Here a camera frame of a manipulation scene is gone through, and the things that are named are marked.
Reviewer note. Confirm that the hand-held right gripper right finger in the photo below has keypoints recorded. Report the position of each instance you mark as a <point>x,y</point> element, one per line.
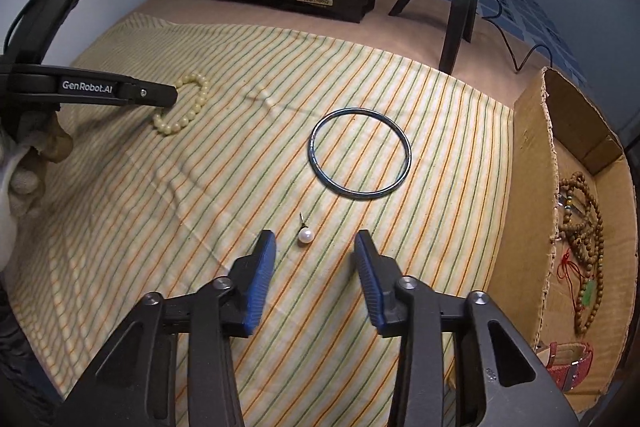
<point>372,287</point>

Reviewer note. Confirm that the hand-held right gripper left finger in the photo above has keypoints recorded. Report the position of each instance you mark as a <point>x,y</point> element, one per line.
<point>257,287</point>

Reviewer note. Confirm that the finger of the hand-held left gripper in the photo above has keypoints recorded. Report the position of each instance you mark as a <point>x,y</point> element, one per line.
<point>155,94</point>

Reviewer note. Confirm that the pearl earring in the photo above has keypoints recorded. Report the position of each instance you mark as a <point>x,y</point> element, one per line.
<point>305,237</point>

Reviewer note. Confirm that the cardboard box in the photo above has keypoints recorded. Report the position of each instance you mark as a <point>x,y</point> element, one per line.
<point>525,187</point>

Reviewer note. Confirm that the person's left hand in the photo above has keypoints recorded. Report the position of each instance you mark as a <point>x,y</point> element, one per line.
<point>25,177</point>

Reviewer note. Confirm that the thin metal bangle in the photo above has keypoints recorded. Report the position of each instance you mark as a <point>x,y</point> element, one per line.
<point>361,195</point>

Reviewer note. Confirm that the tan bed mat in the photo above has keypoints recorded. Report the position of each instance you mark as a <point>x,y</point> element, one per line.
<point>175,2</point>

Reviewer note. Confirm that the yellow striped cloth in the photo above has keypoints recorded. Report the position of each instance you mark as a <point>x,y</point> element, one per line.
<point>200,187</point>

